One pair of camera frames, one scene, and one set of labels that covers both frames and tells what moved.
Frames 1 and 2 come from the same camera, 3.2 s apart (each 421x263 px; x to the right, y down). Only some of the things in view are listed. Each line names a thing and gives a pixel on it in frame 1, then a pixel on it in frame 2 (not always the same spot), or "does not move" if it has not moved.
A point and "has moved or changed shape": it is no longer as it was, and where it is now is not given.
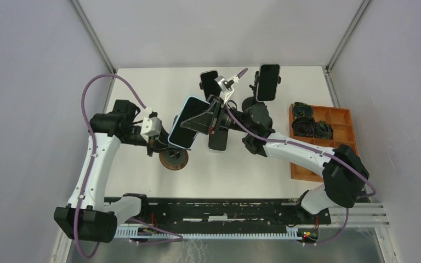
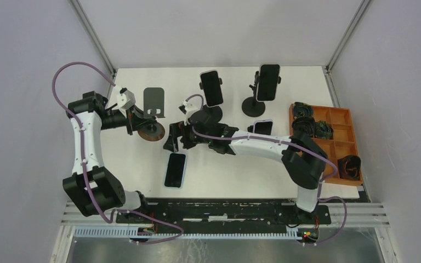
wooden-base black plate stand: [174, 160] -> [153, 108]
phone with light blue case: [181, 136] has moved or changed shape
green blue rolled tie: [323, 130] does not move
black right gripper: [209, 121] -> [178, 129]
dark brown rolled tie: [303, 126] does not move
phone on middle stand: [210, 85] does not move
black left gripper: [155, 143] -> [133, 119]
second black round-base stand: [249, 101] does not move
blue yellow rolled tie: [302, 109] does not move
